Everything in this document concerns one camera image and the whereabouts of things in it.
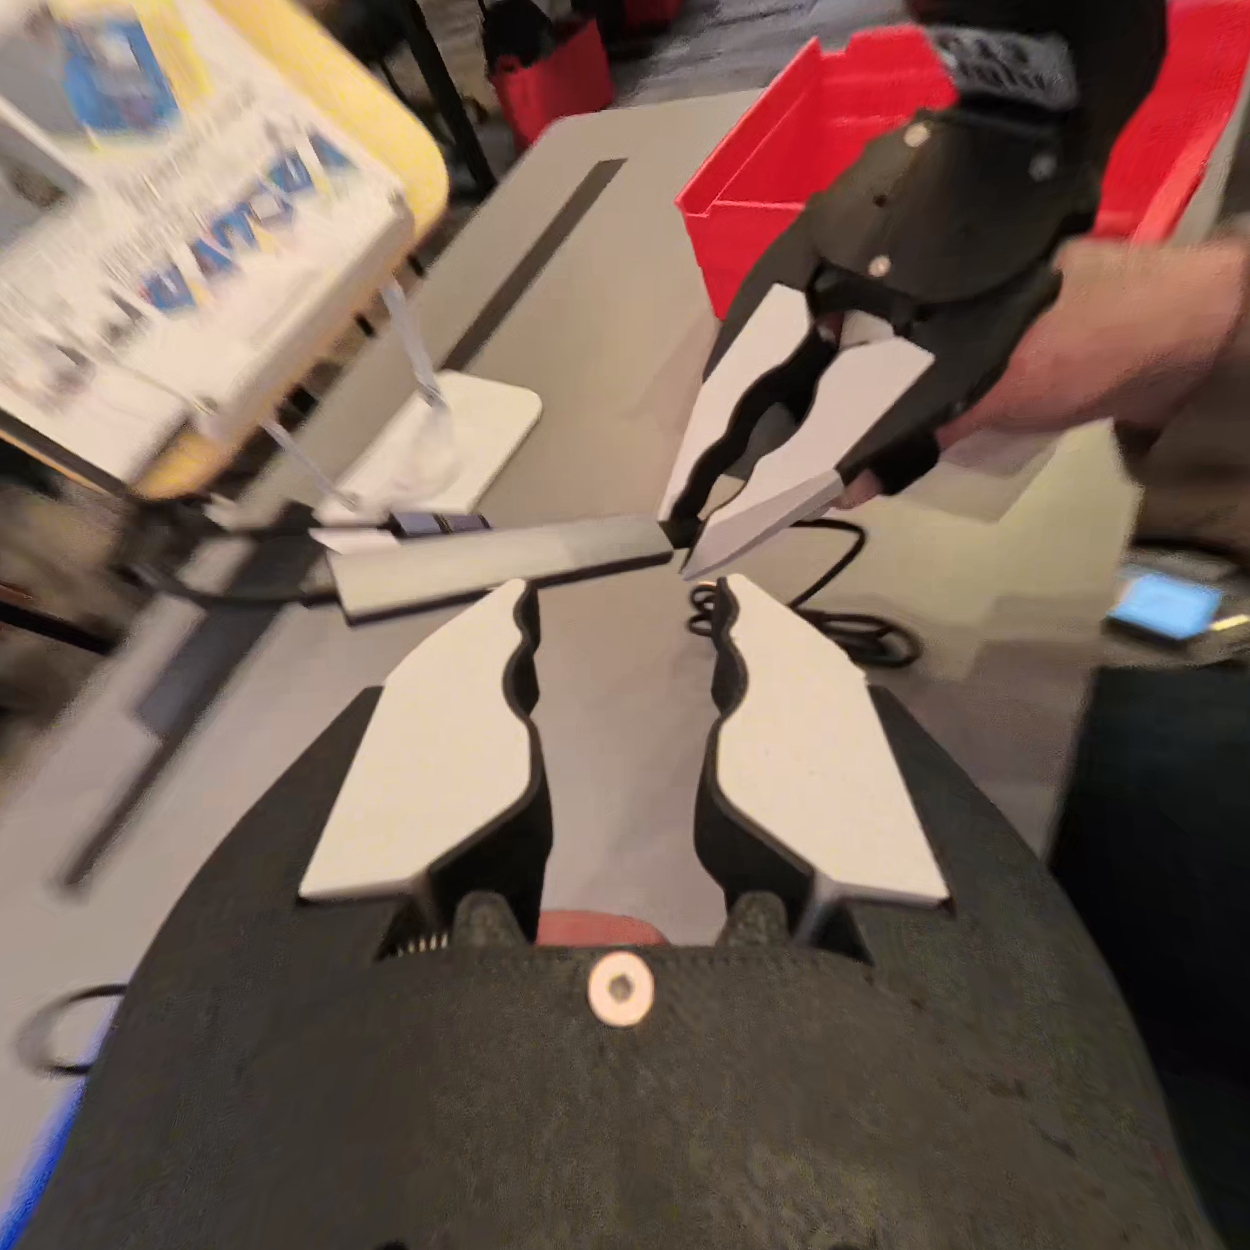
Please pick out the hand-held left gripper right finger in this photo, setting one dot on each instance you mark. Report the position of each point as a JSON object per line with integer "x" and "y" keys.
{"x": 821, "y": 771}

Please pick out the person's right leg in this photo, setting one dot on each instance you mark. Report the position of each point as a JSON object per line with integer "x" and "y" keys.
{"x": 1153, "y": 879}

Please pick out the light wooden board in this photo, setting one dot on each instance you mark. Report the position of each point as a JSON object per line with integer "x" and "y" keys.
{"x": 391, "y": 127}

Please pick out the person's right hand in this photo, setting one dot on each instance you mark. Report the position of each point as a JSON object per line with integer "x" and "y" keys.
{"x": 1143, "y": 332}

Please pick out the red bag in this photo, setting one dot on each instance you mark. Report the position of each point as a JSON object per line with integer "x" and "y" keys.
{"x": 557, "y": 88}

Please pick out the red plastic bin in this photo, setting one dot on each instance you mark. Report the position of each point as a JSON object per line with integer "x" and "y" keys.
{"x": 782, "y": 196}

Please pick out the smartphone with lit screen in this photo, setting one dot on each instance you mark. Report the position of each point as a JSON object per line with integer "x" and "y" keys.
{"x": 1167, "y": 603}

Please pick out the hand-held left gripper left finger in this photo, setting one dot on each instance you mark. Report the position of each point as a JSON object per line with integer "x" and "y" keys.
{"x": 430, "y": 762}

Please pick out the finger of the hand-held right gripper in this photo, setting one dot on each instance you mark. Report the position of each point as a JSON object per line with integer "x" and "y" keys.
{"x": 841, "y": 420}
{"x": 733, "y": 361}

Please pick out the grey usb hub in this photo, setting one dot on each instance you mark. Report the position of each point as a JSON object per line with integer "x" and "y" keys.
{"x": 509, "y": 562}

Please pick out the printed instruction sheet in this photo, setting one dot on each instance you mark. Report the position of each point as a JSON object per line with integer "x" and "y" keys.
{"x": 196, "y": 244}

